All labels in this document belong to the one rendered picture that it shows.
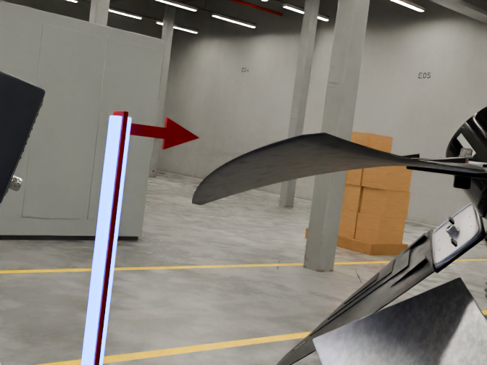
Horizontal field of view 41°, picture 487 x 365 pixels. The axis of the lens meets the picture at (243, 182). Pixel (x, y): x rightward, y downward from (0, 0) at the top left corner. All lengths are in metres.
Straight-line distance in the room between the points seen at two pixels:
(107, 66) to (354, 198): 3.89
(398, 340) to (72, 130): 6.34
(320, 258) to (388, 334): 6.21
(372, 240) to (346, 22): 3.16
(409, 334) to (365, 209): 8.30
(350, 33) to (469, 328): 6.32
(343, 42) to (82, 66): 2.67
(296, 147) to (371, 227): 8.35
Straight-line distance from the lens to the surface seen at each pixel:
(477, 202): 0.72
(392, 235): 8.98
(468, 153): 0.66
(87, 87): 6.90
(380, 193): 8.77
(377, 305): 0.74
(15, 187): 1.08
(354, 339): 0.62
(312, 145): 0.46
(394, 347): 0.62
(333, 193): 6.79
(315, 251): 6.86
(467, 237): 0.73
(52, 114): 6.75
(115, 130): 0.47
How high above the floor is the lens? 1.18
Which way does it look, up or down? 3 degrees down
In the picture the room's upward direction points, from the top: 7 degrees clockwise
